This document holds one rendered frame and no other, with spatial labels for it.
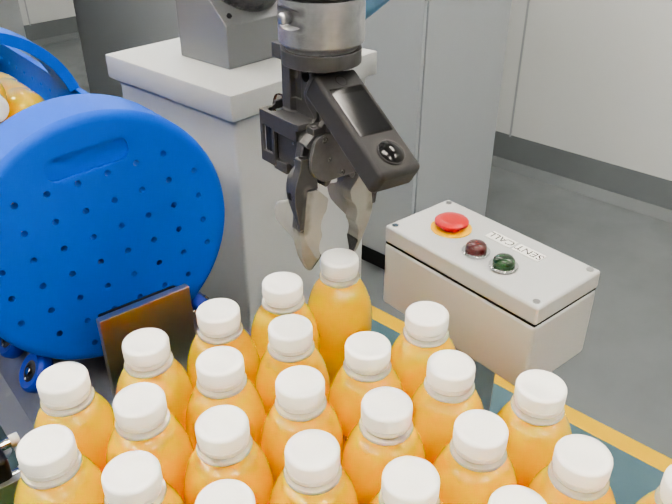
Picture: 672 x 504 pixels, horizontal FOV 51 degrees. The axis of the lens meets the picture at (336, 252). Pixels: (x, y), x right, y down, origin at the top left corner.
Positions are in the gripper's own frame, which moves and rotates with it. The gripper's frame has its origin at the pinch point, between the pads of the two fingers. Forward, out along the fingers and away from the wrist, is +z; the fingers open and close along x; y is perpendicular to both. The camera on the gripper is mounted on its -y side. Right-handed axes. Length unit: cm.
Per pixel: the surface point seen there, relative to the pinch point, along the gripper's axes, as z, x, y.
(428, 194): 75, -130, 106
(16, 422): 23.0, 29.1, 23.2
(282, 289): 0.8, 7.4, -1.1
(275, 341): 1.2, 12.1, -6.6
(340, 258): 0.8, -0.4, -0.3
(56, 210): -4.4, 20.7, 17.6
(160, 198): -2.2, 9.9, 17.7
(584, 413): 111, -114, 24
